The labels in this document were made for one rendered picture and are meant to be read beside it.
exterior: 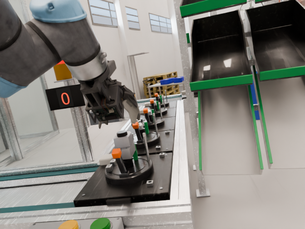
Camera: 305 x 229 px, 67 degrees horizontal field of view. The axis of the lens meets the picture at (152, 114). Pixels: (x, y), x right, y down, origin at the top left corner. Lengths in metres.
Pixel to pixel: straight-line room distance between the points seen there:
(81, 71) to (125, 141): 0.26
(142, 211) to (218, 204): 0.25
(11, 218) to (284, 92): 0.76
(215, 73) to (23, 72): 0.41
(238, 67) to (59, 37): 0.40
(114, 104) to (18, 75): 0.19
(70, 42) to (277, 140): 0.50
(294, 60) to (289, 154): 0.21
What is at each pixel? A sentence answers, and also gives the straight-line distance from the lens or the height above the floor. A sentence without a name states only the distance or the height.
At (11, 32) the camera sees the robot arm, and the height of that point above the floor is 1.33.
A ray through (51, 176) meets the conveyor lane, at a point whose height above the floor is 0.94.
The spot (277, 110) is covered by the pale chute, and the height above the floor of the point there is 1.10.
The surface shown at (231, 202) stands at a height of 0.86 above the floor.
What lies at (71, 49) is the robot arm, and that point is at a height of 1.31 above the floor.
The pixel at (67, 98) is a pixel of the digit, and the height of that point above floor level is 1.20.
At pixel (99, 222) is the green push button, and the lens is 0.52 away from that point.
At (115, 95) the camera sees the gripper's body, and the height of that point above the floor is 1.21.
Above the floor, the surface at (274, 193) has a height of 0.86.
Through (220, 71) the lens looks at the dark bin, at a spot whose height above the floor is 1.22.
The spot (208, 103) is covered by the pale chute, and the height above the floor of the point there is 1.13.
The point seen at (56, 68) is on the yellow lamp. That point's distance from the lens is 0.79.
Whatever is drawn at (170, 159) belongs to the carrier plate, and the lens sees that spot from 0.73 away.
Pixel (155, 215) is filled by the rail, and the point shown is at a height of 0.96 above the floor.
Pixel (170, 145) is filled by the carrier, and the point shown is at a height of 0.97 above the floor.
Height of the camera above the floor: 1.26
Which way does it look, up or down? 12 degrees down
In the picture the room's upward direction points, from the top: 10 degrees counter-clockwise
